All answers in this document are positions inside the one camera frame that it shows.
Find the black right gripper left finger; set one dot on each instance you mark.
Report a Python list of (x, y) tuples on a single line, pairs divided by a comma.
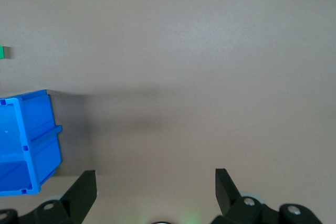
[(76, 197)]

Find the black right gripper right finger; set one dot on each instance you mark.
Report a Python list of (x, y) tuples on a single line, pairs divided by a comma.
[(231, 203)]

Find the green cube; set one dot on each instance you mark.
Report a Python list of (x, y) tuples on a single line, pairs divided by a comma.
[(2, 52)]

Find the blue plastic storage bin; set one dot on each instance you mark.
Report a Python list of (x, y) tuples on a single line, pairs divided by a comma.
[(39, 119)]

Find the brown table mat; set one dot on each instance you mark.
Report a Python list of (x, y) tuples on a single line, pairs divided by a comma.
[(183, 51)]

